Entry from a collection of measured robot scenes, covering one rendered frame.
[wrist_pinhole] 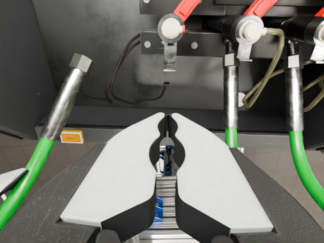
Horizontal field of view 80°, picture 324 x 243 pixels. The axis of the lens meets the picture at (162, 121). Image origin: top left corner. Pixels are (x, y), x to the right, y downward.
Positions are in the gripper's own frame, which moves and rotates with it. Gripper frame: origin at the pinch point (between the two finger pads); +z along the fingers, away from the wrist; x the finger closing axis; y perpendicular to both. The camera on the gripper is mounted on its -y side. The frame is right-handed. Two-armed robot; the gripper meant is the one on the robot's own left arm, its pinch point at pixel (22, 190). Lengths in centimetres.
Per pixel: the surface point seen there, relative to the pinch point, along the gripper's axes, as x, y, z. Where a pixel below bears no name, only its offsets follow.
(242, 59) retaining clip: 8.5, -6.2, 22.6
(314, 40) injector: 13.0, -9.2, 27.7
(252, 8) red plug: 6.0, -7.7, 27.3
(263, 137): 27.5, 13.9, 31.9
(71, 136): -6.4, 26.5, 7.5
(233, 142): 14.6, -1.2, 16.9
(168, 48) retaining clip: 1.7, -3.8, 19.4
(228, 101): 11.1, -1.8, 20.7
